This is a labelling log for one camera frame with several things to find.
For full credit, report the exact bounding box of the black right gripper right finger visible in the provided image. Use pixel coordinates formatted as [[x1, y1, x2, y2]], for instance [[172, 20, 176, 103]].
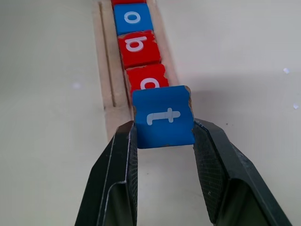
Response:
[[192, 118, 294, 226]]

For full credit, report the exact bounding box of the red letter r tile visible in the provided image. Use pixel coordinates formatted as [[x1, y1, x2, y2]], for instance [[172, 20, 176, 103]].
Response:
[[111, 0, 147, 6]]

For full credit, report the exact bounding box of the wooden letter tray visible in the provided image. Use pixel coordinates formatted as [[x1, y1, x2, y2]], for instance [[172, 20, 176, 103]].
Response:
[[90, 0, 183, 142]]

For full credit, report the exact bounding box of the blue letter o tile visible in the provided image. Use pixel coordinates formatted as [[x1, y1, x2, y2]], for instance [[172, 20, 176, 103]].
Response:
[[113, 2, 154, 36]]

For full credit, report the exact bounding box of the blue letter t tile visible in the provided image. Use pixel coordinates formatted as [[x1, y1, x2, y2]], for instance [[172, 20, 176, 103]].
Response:
[[131, 85, 197, 150]]

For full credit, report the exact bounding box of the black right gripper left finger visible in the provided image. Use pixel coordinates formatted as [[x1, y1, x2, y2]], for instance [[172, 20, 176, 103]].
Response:
[[74, 121, 139, 226]]

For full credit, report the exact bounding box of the red letter o tile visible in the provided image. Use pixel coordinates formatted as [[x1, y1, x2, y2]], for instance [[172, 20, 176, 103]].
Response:
[[125, 63, 170, 95]]

